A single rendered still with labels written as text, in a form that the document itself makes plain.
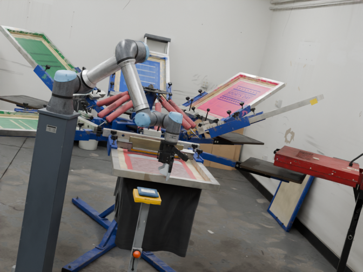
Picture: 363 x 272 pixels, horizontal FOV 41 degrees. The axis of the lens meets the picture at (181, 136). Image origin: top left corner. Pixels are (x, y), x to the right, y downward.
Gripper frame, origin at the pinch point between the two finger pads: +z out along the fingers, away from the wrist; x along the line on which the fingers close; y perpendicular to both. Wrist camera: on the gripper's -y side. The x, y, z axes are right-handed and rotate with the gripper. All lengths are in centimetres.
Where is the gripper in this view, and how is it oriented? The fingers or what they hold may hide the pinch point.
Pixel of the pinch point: (167, 177)
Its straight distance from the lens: 263.6
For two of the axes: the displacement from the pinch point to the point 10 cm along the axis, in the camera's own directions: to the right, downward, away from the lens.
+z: -2.0, 9.7, 1.6
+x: 1.7, 1.9, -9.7
